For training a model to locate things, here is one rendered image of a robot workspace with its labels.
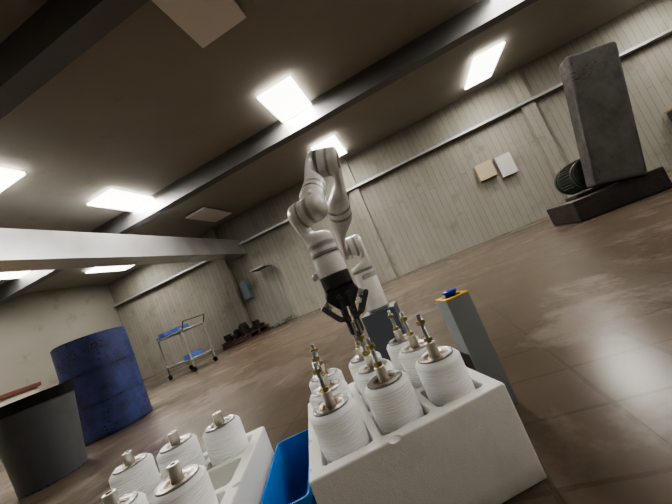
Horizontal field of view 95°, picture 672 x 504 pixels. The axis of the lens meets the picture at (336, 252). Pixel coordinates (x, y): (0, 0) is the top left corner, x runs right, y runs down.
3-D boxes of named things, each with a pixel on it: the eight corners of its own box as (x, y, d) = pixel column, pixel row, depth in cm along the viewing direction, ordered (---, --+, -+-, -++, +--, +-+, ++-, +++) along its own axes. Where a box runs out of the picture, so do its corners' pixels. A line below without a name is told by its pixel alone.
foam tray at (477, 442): (331, 463, 88) (307, 403, 90) (449, 403, 94) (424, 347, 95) (350, 593, 50) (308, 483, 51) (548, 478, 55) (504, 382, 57)
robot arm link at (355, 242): (358, 234, 138) (373, 270, 136) (338, 242, 137) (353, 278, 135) (360, 231, 128) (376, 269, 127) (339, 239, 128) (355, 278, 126)
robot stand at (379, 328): (393, 375, 135) (366, 311, 138) (424, 365, 132) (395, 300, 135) (390, 389, 122) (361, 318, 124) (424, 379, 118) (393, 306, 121)
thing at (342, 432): (356, 528, 53) (316, 425, 55) (337, 500, 62) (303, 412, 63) (399, 492, 57) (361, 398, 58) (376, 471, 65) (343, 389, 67)
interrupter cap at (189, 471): (168, 478, 59) (167, 474, 59) (206, 461, 60) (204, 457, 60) (146, 505, 52) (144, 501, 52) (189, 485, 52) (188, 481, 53)
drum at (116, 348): (126, 417, 339) (99, 338, 348) (167, 402, 323) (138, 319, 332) (62, 454, 280) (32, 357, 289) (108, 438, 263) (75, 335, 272)
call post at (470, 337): (481, 404, 86) (435, 301, 89) (502, 393, 87) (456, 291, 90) (496, 414, 79) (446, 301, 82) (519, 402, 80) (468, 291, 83)
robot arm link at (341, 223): (323, 206, 119) (345, 197, 120) (338, 252, 138) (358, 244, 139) (330, 219, 113) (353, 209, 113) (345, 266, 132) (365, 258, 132)
